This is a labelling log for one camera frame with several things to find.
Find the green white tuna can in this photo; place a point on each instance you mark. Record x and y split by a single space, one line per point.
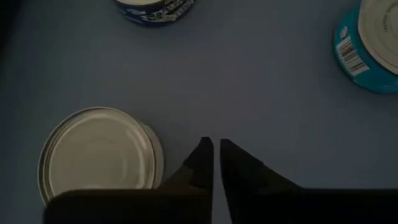
99 149

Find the blue table mat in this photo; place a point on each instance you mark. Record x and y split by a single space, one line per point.
233 77

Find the teal yellowfin tuna can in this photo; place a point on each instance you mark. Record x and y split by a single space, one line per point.
357 68

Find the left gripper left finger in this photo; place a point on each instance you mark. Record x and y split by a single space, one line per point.
202 168

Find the blue label tuna can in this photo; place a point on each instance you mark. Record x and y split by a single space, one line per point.
155 15

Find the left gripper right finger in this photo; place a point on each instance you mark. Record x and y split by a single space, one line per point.
239 174

